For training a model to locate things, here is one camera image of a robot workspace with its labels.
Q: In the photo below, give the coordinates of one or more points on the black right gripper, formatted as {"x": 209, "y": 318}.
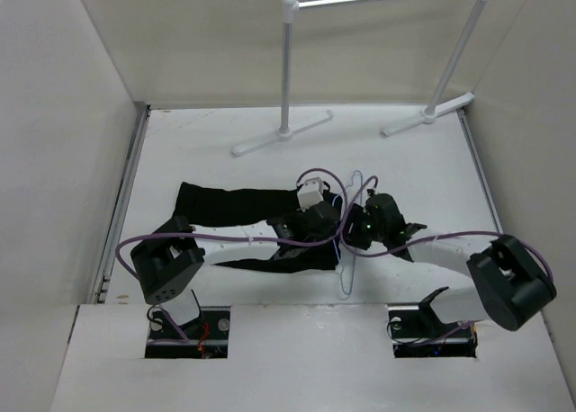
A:
{"x": 355, "y": 214}

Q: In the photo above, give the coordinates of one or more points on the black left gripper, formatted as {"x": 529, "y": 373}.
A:
{"x": 328, "y": 235}

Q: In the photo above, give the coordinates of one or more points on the light blue clothes hanger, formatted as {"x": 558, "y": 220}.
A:
{"x": 347, "y": 272}

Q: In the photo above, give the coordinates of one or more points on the black trousers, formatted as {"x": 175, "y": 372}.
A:
{"x": 218, "y": 208}

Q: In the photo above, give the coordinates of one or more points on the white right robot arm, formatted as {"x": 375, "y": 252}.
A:
{"x": 511, "y": 281}

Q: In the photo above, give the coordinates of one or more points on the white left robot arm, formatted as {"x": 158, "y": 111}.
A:
{"x": 166, "y": 262}

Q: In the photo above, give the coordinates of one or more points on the white metal clothes rack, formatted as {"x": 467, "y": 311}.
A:
{"x": 363, "y": 51}

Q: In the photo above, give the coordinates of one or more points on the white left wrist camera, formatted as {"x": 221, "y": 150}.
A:
{"x": 310, "y": 193}

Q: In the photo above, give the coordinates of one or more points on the left aluminium table rail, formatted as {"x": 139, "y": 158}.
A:
{"x": 103, "y": 270}

